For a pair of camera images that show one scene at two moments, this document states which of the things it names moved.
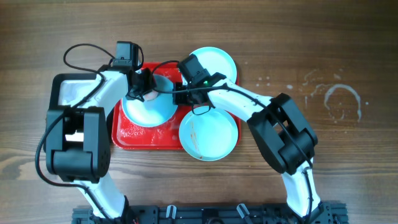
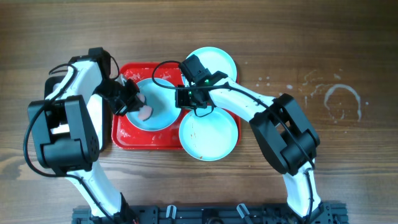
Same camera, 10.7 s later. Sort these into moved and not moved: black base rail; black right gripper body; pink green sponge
Moved: pink green sponge
Not moved: black right gripper body; black base rail
